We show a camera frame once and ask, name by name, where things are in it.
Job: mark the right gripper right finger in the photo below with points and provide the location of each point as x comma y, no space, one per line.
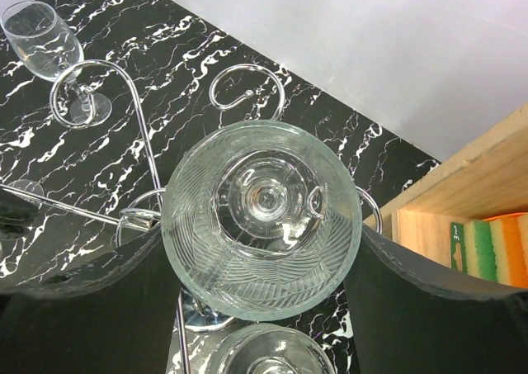
410,314

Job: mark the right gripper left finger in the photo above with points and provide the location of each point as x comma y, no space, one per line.
114,314

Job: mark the ribbed goblet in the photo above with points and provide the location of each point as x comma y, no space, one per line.
261,220
269,348

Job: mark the far clear wine glass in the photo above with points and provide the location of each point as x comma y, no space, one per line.
47,46

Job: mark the colourful sponge pack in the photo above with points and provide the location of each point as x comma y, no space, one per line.
494,249

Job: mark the wooden shelf unit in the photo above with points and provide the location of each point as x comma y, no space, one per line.
488,177

